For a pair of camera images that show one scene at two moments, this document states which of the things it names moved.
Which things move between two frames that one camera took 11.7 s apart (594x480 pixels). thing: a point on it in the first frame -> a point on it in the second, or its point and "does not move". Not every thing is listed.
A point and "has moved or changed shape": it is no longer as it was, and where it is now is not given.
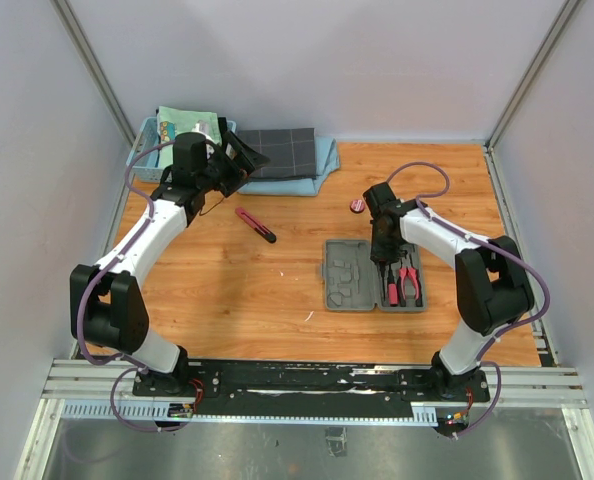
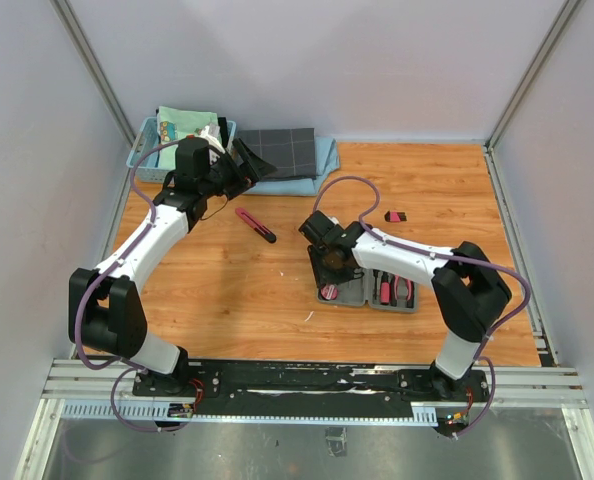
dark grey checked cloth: [291, 153] does not move
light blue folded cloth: [327, 160] does not move
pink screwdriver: [393, 289] has moved or changed shape
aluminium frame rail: [75, 382] does not move
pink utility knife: [255, 226] does not move
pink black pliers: [413, 273] has moved or changed shape
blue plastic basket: [147, 168] does not move
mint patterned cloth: [173, 121] does not move
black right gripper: [378, 253] -> [323, 276]
